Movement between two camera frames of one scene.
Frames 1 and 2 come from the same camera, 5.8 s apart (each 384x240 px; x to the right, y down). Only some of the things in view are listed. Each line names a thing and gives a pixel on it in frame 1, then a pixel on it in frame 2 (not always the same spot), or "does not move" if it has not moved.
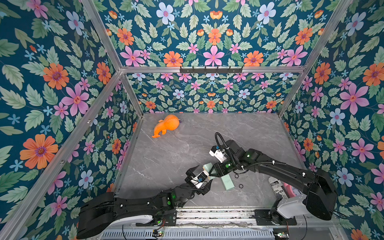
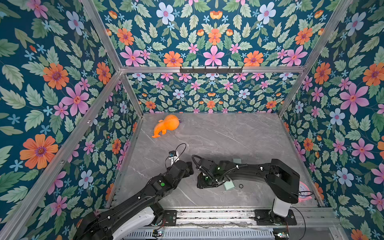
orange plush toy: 170,122 does not move
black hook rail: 237,70 does not move
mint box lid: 227,182 does not move
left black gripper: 204,191 to 186,173
